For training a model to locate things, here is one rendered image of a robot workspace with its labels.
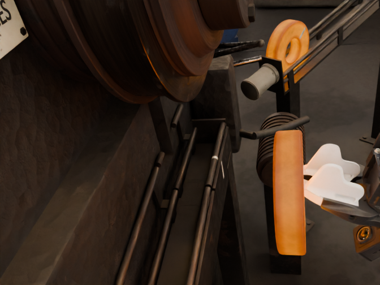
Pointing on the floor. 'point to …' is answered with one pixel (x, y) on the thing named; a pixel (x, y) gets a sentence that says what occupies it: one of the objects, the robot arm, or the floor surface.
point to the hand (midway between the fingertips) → (290, 180)
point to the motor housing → (266, 144)
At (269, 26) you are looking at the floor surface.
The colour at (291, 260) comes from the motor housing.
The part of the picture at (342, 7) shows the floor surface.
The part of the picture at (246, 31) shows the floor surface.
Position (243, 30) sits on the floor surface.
